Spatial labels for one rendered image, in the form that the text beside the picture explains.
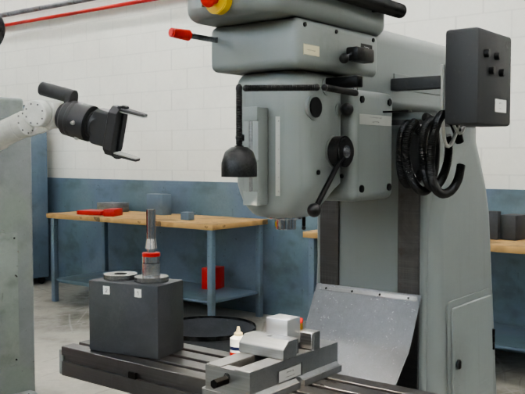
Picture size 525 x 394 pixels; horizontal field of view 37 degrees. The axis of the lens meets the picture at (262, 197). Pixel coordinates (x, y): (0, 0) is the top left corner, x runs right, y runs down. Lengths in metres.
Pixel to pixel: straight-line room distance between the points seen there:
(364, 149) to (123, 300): 0.73
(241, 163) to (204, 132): 6.06
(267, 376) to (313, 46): 0.70
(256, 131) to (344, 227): 0.56
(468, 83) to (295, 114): 0.39
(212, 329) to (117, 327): 2.00
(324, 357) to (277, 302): 5.27
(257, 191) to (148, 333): 0.55
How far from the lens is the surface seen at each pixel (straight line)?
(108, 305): 2.09
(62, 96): 1.96
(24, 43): 9.80
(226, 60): 1.73
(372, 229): 2.09
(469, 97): 1.78
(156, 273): 2.05
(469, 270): 2.22
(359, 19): 1.82
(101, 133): 1.90
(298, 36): 1.63
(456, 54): 1.80
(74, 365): 2.19
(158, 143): 8.02
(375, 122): 1.87
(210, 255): 6.51
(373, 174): 1.87
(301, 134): 1.67
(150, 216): 2.04
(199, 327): 4.06
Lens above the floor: 1.45
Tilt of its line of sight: 3 degrees down
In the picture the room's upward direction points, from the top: straight up
